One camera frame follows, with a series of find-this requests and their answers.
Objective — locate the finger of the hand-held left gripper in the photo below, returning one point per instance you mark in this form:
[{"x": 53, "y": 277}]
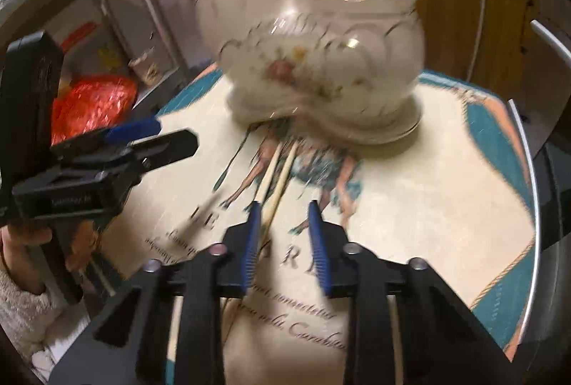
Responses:
[
  {"x": 134, "y": 129},
  {"x": 169, "y": 148}
]

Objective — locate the glass cup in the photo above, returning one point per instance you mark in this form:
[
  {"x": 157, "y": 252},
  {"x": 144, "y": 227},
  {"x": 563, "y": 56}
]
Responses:
[{"x": 142, "y": 68}]

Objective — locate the person's left hand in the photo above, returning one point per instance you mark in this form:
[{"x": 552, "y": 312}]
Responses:
[{"x": 20, "y": 240}]

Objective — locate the wooden chopstick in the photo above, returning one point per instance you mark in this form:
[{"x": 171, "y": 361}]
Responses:
[
  {"x": 283, "y": 179},
  {"x": 270, "y": 175},
  {"x": 102, "y": 278}
]

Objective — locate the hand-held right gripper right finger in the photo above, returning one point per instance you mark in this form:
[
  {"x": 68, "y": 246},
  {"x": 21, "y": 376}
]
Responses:
[{"x": 320, "y": 251}]

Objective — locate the printed table mat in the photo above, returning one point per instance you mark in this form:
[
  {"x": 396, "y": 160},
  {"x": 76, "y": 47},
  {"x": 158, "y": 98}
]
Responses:
[{"x": 424, "y": 197}]

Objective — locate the person's left forearm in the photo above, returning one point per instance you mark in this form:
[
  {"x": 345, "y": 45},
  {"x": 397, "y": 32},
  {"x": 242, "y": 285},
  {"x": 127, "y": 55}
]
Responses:
[{"x": 26, "y": 318}]

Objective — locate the red plastic bag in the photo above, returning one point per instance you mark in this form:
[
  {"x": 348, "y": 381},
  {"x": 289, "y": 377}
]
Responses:
[{"x": 93, "y": 103}]

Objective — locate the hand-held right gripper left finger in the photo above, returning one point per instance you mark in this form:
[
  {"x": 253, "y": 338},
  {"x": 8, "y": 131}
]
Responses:
[{"x": 252, "y": 251}]

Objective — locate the white floral ceramic pot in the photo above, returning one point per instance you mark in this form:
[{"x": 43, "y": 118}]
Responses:
[
  {"x": 357, "y": 68},
  {"x": 223, "y": 1}
]

